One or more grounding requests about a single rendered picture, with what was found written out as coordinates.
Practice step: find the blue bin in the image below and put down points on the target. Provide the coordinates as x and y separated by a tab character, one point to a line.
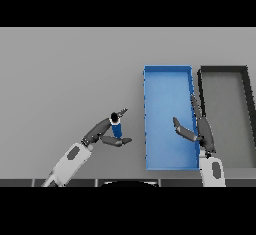
168	115

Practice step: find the blue pipe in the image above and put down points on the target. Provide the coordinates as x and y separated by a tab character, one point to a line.
116	126

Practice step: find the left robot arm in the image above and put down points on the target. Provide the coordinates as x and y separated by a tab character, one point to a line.
68	164

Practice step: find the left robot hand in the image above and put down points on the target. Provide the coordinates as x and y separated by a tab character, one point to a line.
98	131

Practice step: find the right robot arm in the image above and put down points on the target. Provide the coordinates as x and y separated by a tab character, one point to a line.
212	173

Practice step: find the dark grey bin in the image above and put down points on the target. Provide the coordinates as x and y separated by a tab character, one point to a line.
228	115

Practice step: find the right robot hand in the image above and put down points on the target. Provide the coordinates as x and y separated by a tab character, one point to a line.
202	130

